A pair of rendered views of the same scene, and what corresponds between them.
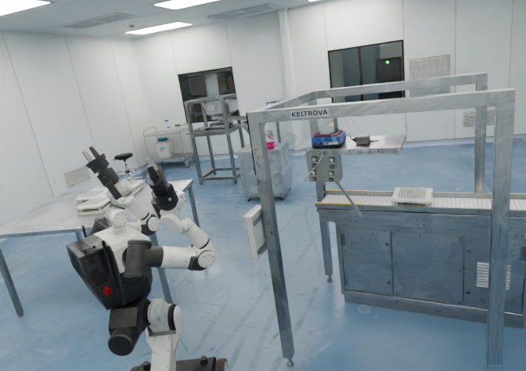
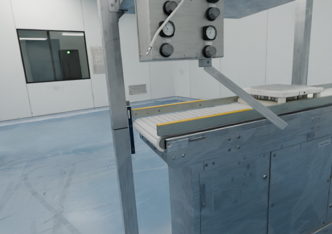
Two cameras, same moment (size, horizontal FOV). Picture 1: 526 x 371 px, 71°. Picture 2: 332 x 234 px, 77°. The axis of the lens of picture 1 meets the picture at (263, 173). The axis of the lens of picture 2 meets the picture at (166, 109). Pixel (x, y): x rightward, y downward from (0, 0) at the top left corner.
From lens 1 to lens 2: 2.27 m
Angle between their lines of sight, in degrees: 49
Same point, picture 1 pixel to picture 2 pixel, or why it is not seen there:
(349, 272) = not seen: outside the picture
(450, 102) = not seen: outside the picture
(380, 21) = (65, 13)
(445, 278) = (316, 197)
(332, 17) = not seen: outside the picture
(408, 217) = (305, 120)
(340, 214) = (212, 141)
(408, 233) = (290, 148)
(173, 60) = not seen: outside the picture
